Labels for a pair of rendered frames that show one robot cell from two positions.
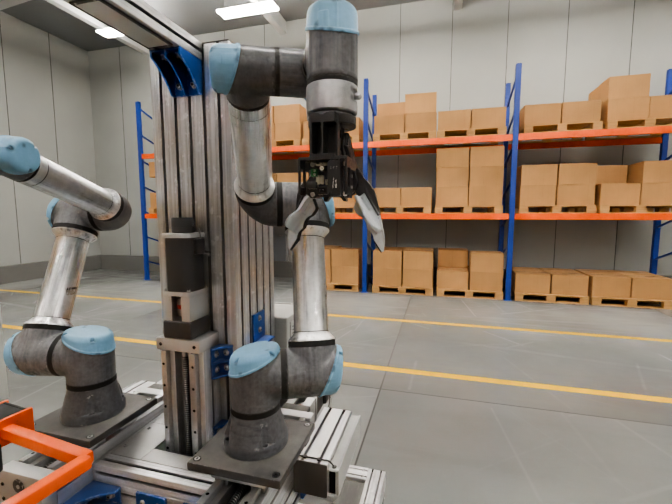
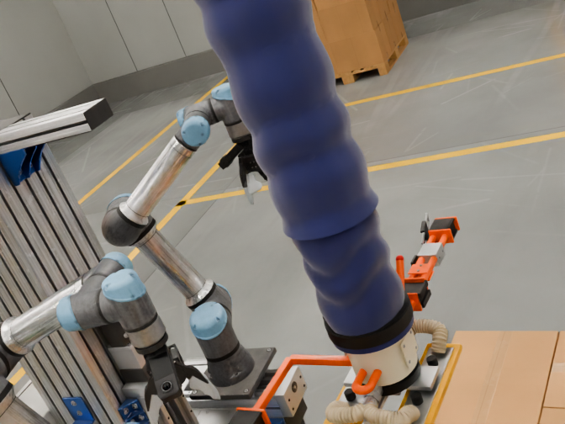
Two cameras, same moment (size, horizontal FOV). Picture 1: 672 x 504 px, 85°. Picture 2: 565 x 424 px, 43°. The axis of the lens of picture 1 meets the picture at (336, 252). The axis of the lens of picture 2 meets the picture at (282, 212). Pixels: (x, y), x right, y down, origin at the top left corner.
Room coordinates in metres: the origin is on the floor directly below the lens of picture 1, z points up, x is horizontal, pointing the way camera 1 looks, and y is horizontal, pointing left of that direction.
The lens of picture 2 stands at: (0.00, 1.98, 2.30)
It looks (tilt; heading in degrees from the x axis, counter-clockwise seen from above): 23 degrees down; 285
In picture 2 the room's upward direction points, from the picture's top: 22 degrees counter-clockwise
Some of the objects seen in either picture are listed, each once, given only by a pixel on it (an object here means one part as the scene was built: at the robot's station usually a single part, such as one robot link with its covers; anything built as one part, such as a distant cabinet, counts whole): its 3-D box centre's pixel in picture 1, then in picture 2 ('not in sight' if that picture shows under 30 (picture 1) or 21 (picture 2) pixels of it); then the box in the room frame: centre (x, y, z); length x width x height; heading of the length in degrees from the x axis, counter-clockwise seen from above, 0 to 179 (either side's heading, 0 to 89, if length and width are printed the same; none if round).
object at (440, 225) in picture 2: not in sight; (444, 230); (0.08, -0.10, 1.18); 0.08 x 0.07 x 0.05; 69
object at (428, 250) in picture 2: not in sight; (431, 254); (0.13, 0.02, 1.17); 0.07 x 0.07 x 0.04; 69
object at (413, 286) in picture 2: not in sight; (409, 294); (0.21, 0.22, 1.18); 0.10 x 0.08 x 0.06; 159
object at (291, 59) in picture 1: (312, 75); (197, 118); (0.65, 0.04, 1.82); 0.11 x 0.11 x 0.08; 10
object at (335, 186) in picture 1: (330, 159); (251, 151); (0.55, 0.01, 1.66); 0.09 x 0.08 x 0.12; 164
